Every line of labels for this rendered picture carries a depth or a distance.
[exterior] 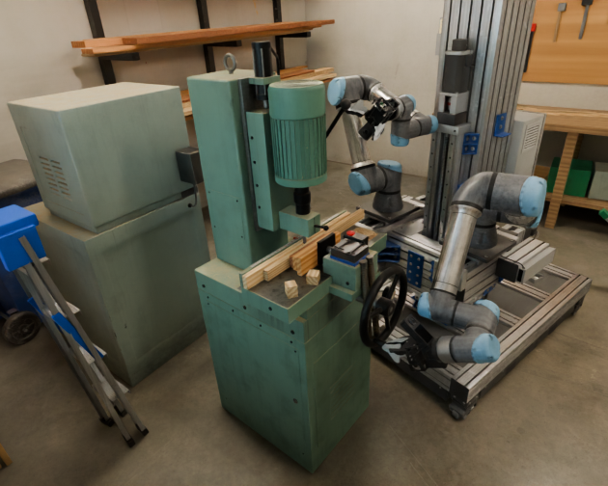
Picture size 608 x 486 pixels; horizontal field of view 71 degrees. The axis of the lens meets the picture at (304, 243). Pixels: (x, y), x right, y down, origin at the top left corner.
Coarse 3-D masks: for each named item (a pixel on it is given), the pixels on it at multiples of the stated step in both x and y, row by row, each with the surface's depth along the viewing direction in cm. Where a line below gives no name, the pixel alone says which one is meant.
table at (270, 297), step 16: (384, 240) 171; (288, 272) 149; (320, 272) 148; (256, 288) 141; (272, 288) 141; (304, 288) 140; (320, 288) 143; (336, 288) 145; (256, 304) 141; (272, 304) 135; (288, 304) 133; (304, 304) 138; (288, 320) 133
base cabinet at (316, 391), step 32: (224, 320) 173; (256, 320) 158; (352, 320) 168; (224, 352) 185; (256, 352) 167; (288, 352) 153; (320, 352) 155; (352, 352) 176; (224, 384) 198; (256, 384) 178; (288, 384) 162; (320, 384) 161; (352, 384) 185; (256, 416) 190; (288, 416) 171; (320, 416) 169; (352, 416) 195; (288, 448) 184; (320, 448) 178
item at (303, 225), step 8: (288, 208) 155; (280, 216) 154; (288, 216) 152; (296, 216) 149; (304, 216) 149; (312, 216) 149; (280, 224) 156; (288, 224) 153; (296, 224) 150; (304, 224) 148; (312, 224) 149; (296, 232) 152; (304, 232) 150; (312, 232) 150
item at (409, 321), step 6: (408, 318) 127; (414, 318) 127; (402, 324) 127; (408, 324) 126; (414, 324) 126; (420, 324) 128; (408, 330) 126; (414, 330) 125; (420, 330) 126; (426, 330) 127; (414, 336) 125; (420, 336) 125; (426, 336) 126; (420, 342) 125; (426, 342) 124; (426, 348) 124
